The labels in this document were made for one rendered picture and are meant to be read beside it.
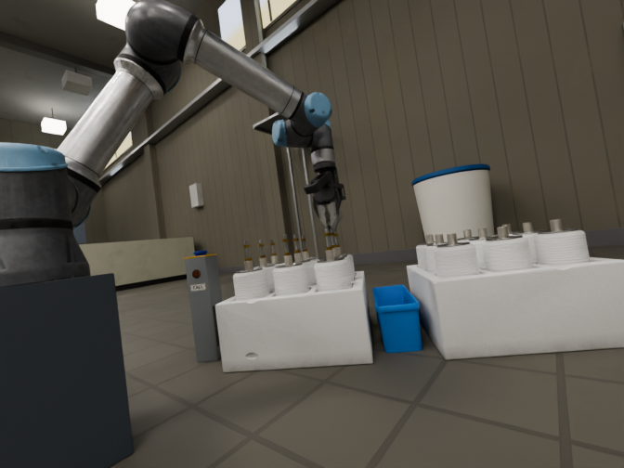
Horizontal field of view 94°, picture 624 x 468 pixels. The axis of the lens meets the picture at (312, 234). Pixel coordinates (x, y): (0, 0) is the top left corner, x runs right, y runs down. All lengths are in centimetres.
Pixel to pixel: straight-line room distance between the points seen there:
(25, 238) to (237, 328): 46
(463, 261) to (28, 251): 82
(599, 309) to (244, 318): 79
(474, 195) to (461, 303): 179
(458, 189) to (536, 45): 141
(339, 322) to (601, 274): 56
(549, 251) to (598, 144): 228
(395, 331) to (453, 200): 175
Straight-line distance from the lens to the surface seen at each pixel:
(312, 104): 78
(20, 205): 62
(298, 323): 76
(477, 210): 250
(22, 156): 64
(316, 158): 93
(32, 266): 59
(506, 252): 81
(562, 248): 86
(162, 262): 577
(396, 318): 80
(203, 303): 95
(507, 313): 79
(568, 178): 306
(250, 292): 81
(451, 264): 77
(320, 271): 76
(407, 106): 346
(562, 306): 83
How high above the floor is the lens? 30
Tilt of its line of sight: 2 degrees up
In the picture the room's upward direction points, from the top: 8 degrees counter-clockwise
